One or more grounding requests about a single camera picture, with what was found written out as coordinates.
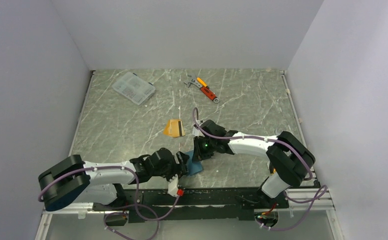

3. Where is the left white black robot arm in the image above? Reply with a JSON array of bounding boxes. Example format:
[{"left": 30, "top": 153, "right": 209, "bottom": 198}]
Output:
[{"left": 37, "top": 148, "right": 191, "bottom": 212}]

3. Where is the orange credit cards stack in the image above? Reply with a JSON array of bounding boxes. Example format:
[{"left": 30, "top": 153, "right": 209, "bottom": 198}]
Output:
[{"left": 163, "top": 119, "right": 185, "bottom": 138}]

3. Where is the clear plastic organizer box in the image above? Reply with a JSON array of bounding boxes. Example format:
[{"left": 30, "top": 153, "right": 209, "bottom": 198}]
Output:
[{"left": 112, "top": 72, "right": 156, "bottom": 105}]

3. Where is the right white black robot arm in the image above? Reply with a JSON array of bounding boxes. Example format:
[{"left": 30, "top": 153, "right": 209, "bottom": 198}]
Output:
[{"left": 193, "top": 119, "right": 316, "bottom": 208}]

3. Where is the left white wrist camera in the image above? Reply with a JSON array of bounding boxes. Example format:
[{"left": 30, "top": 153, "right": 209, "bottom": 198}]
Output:
[{"left": 167, "top": 174, "right": 184, "bottom": 197}]

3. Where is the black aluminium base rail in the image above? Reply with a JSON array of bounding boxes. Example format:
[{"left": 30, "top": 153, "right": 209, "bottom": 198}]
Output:
[{"left": 42, "top": 187, "right": 335, "bottom": 223}]

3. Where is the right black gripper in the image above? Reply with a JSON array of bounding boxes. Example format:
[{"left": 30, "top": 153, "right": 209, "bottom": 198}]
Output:
[{"left": 192, "top": 135, "right": 217, "bottom": 163}]

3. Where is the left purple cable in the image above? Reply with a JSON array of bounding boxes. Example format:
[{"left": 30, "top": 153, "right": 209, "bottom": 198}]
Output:
[{"left": 37, "top": 165, "right": 182, "bottom": 240}]

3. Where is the blue card holder wallet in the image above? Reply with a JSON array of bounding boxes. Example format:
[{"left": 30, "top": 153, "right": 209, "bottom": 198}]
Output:
[{"left": 185, "top": 150, "right": 203, "bottom": 176}]

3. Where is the red adjustable wrench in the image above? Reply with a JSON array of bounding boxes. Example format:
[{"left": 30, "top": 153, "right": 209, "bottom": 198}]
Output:
[{"left": 185, "top": 74, "right": 220, "bottom": 104}]

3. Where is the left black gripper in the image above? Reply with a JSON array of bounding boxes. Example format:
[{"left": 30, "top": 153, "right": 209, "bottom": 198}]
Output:
[{"left": 152, "top": 151, "right": 189, "bottom": 187}]

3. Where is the silver grey card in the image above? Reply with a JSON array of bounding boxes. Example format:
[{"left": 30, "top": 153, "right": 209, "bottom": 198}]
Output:
[{"left": 192, "top": 127, "right": 201, "bottom": 136}]

